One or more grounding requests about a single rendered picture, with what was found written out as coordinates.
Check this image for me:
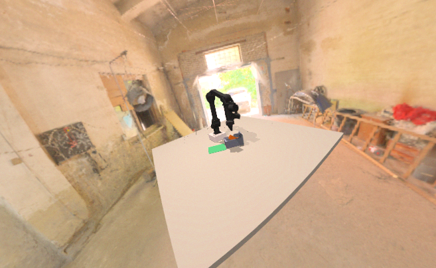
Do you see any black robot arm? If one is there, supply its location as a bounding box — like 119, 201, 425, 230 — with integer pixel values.
205, 89, 241, 135

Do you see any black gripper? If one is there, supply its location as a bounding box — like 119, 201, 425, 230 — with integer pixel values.
225, 111, 234, 131

